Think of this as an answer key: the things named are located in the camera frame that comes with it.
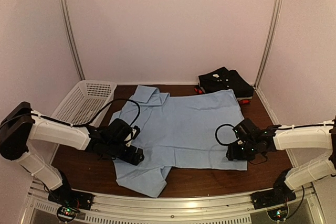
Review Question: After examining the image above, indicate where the grey shirt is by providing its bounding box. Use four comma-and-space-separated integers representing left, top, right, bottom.
236, 97, 253, 102

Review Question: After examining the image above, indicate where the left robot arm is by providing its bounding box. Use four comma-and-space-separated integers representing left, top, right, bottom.
1, 102, 144, 205

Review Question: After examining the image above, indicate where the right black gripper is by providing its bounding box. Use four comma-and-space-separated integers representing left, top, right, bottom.
227, 141, 258, 161

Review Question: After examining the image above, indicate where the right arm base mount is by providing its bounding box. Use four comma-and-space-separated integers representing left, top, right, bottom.
251, 189, 296, 222

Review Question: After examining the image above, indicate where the front aluminium rail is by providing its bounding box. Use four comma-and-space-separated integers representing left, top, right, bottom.
19, 179, 327, 223

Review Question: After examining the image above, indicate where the light blue long sleeve shirt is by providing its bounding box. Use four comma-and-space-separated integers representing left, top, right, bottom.
112, 86, 247, 198

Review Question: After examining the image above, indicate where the white plastic laundry basket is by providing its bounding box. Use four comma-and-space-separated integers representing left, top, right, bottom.
51, 80, 117, 127

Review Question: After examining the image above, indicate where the right aluminium frame post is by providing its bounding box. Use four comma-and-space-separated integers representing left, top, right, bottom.
254, 0, 283, 90

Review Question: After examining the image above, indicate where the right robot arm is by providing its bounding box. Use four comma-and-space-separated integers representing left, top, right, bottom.
226, 119, 335, 204

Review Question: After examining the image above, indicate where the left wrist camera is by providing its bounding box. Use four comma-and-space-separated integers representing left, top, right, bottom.
106, 119, 141, 147

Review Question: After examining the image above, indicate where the aluminium frame post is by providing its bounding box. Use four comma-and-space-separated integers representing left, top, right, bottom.
59, 0, 85, 80
254, 0, 283, 90

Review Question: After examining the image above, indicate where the black shirt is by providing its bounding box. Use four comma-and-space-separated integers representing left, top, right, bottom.
198, 67, 254, 99

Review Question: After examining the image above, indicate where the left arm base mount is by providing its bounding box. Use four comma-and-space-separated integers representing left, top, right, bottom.
48, 190, 93, 223

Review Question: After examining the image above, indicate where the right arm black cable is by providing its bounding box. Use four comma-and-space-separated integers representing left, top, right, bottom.
215, 123, 238, 146

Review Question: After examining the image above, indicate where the left aluminium frame post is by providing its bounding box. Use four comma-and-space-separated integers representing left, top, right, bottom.
59, 0, 85, 80

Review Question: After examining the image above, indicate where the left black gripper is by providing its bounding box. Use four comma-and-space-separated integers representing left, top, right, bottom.
106, 141, 145, 166

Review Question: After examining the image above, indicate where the red plaid shirt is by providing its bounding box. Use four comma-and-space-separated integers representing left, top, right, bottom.
194, 85, 251, 105

